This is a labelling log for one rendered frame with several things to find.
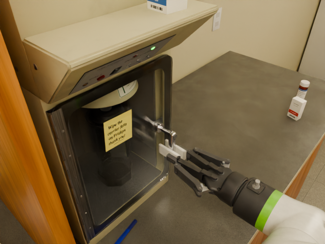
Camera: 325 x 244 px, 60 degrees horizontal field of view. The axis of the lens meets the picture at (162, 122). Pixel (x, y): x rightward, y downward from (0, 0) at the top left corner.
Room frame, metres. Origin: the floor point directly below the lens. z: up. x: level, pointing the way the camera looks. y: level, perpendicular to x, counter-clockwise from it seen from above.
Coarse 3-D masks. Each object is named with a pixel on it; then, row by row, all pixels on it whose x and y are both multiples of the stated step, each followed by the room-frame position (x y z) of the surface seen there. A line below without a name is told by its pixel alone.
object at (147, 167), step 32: (160, 64) 0.57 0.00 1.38; (96, 96) 0.44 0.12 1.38; (128, 96) 0.50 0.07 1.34; (160, 96) 0.57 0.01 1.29; (96, 128) 0.43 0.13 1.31; (96, 160) 0.42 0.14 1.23; (128, 160) 0.48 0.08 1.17; (160, 160) 0.57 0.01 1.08; (96, 192) 0.41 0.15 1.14; (128, 192) 0.47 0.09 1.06; (96, 224) 0.40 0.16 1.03
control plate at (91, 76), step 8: (168, 40) 0.48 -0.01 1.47; (144, 48) 0.42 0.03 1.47; (160, 48) 0.50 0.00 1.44; (128, 56) 0.40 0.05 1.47; (136, 56) 0.44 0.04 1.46; (144, 56) 0.47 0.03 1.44; (152, 56) 0.52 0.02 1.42; (104, 64) 0.36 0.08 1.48; (112, 64) 0.39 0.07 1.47; (120, 64) 0.42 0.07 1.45; (88, 72) 0.34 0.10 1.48; (96, 72) 0.37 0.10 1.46; (104, 72) 0.40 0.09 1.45; (80, 80) 0.35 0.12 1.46; (88, 80) 0.38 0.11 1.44; (96, 80) 0.41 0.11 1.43; (80, 88) 0.39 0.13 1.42
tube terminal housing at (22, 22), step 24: (0, 0) 0.39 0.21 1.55; (24, 0) 0.39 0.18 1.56; (48, 0) 0.42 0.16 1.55; (72, 0) 0.44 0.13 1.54; (96, 0) 0.47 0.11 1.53; (120, 0) 0.51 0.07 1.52; (144, 0) 0.55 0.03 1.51; (0, 24) 0.41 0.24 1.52; (24, 24) 0.38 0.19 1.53; (48, 24) 0.41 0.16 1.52; (24, 48) 0.38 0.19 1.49; (24, 72) 0.39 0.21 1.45; (120, 72) 0.50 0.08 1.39; (24, 96) 0.42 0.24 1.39; (72, 96) 0.42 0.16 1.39; (48, 144) 0.39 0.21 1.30; (72, 216) 0.39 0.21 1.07; (120, 216) 0.46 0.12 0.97; (96, 240) 0.40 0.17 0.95
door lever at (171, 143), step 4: (160, 124) 0.56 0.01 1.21; (160, 128) 0.56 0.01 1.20; (164, 128) 0.56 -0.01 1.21; (164, 132) 0.55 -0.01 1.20; (168, 132) 0.54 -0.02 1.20; (172, 132) 0.54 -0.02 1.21; (172, 136) 0.53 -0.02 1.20; (176, 136) 0.53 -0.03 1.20; (168, 140) 0.54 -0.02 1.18; (172, 140) 0.53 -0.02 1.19; (168, 144) 0.54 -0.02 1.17; (172, 144) 0.53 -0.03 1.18; (172, 148) 0.53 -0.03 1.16
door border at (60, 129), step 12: (60, 108) 0.39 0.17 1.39; (60, 120) 0.38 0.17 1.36; (60, 132) 0.38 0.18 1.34; (60, 156) 0.37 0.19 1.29; (72, 156) 0.38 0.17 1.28; (72, 168) 0.38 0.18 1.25; (72, 180) 0.37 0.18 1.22; (72, 192) 0.37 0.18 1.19; (84, 204) 0.38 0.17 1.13; (84, 216) 0.38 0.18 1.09
